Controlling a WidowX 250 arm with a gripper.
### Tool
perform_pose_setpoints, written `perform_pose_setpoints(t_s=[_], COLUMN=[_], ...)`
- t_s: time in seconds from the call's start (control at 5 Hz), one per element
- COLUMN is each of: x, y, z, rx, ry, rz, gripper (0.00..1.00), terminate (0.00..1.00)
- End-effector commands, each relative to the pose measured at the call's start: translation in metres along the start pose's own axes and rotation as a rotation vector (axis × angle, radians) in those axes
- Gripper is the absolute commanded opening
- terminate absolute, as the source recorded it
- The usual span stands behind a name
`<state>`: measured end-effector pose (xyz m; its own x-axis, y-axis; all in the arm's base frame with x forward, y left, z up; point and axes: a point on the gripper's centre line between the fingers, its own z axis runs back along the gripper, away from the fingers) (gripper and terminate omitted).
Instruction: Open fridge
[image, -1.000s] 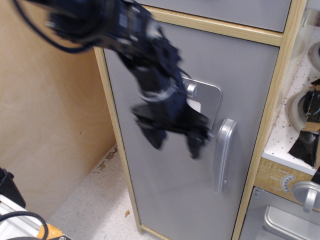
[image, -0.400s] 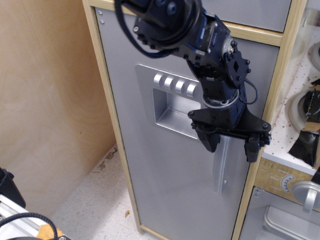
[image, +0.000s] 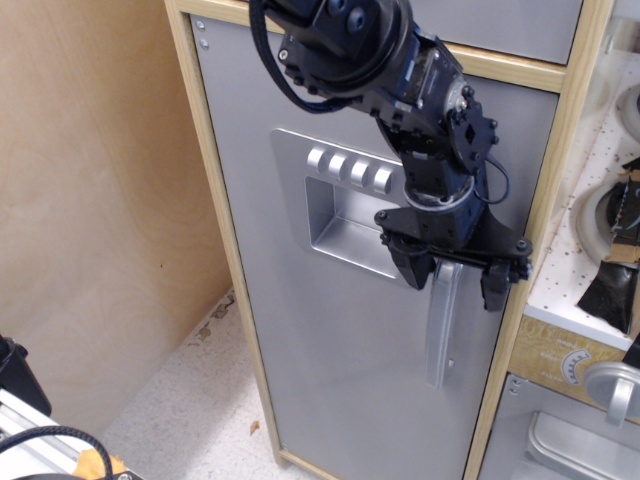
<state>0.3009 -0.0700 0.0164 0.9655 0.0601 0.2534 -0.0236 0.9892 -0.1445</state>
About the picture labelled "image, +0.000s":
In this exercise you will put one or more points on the white speckled stove top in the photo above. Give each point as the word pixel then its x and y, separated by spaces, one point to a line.
pixel 577 248

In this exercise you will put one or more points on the silver oven door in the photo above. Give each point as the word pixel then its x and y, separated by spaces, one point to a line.
pixel 506 456

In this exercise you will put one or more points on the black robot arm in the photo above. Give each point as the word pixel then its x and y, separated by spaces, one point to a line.
pixel 371 56

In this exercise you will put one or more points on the silver fridge door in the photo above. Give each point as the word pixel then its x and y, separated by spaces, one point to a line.
pixel 342 351

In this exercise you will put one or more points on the silver oven knob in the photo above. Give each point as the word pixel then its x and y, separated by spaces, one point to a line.
pixel 614 386

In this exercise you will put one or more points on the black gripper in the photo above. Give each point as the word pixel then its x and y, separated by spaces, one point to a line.
pixel 463 231

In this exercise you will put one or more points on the aluminium rail frame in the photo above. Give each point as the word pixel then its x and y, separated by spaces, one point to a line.
pixel 44 455

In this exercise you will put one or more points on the wooden toy kitchen cabinet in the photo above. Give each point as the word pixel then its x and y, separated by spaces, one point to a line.
pixel 537 104

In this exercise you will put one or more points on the orange tape piece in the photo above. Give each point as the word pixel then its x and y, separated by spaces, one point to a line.
pixel 91 466

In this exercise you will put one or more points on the black box at left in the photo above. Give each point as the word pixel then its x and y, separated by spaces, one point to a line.
pixel 18 379

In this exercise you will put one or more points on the silver fridge door handle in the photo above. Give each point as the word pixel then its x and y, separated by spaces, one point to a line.
pixel 443 294

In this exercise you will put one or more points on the silver freezer door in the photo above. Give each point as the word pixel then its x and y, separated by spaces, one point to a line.
pixel 535 29

